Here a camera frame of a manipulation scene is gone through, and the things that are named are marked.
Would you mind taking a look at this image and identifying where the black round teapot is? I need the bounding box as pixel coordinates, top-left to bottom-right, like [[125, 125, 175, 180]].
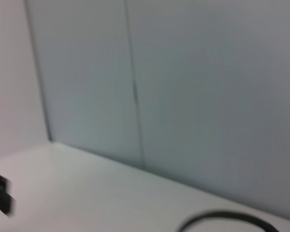
[[177, 210, 280, 232]]

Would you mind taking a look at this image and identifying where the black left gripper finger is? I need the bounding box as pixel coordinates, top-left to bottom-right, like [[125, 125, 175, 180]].
[[0, 168, 17, 218]]

